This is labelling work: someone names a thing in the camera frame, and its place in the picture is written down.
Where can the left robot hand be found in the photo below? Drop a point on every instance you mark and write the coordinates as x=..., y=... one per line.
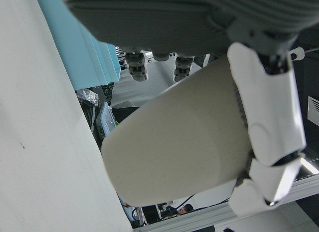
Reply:
x=162, y=20

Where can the white paper cup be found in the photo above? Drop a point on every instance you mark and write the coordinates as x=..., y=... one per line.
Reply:
x=174, y=142

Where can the light blue plastic bin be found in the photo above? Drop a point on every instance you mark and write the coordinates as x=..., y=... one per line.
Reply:
x=82, y=55

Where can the black laptop with Y logo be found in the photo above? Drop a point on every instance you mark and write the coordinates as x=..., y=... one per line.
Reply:
x=107, y=92

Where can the clear plastic parts bag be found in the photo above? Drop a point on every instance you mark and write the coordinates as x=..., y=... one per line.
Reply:
x=87, y=96

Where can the grey-blue teach pendant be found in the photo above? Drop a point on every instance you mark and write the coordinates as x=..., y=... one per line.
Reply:
x=106, y=119

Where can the black finned control box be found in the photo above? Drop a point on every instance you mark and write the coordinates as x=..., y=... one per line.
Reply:
x=88, y=114

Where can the white plastic hook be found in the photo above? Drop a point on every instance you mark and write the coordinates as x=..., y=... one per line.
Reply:
x=297, y=53

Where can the distant dark-haired person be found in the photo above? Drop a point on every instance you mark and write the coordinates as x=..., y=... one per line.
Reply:
x=185, y=209

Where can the ceiling light bar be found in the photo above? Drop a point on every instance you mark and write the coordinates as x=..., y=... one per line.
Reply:
x=310, y=167

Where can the white wall vent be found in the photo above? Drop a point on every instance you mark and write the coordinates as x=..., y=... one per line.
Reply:
x=314, y=109

